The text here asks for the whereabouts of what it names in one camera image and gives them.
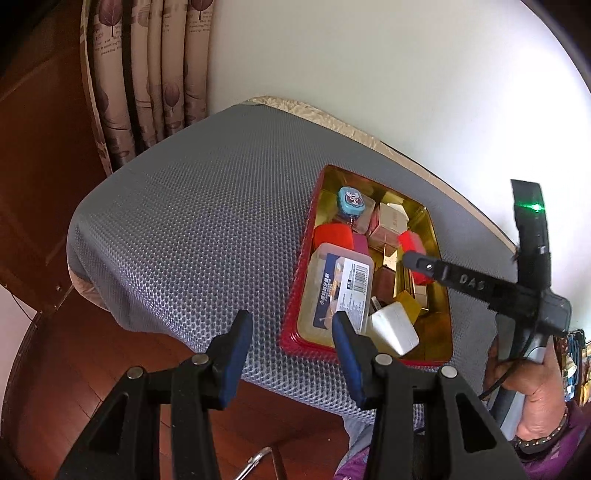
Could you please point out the gold metal lighter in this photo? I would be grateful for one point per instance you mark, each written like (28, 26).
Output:
(390, 257)

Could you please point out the black camera with green light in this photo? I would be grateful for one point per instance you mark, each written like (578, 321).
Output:
(533, 256)

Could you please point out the clear box with label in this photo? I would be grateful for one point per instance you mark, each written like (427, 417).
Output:
(338, 280)

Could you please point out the orange red rounded block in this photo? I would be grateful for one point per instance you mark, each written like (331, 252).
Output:
(337, 234)

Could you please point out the beige patterned curtain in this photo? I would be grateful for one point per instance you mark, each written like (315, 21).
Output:
(144, 70)

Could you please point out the blue cartoon tape measure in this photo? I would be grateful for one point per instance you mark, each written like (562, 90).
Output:
(350, 202)

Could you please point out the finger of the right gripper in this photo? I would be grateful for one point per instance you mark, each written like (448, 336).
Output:
(420, 263)

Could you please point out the yellow orange striped block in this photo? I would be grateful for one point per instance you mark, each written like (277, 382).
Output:
(412, 307)

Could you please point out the grey honeycomb table mat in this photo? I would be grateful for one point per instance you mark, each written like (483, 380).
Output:
(210, 221)

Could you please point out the pink eraser block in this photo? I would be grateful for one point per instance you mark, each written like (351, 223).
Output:
(360, 244)

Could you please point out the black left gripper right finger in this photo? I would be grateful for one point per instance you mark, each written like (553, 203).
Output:
(459, 431)

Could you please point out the gold tin box red rim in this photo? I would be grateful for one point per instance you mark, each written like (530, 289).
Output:
(434, 326)

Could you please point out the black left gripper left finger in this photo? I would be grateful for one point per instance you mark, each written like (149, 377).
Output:
(121, 440)

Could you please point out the person's right hand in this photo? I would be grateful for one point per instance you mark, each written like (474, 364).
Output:
(545, 413)

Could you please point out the purple patterned clothing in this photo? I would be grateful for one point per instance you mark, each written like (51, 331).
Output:
(565, 459)

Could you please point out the white power adapter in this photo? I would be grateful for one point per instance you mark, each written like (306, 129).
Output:
(393, 330)

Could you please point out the dark red small box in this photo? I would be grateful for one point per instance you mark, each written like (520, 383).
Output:
(383, 285)

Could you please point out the red rectangular block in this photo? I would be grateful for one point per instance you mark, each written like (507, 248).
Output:
(413, 248)

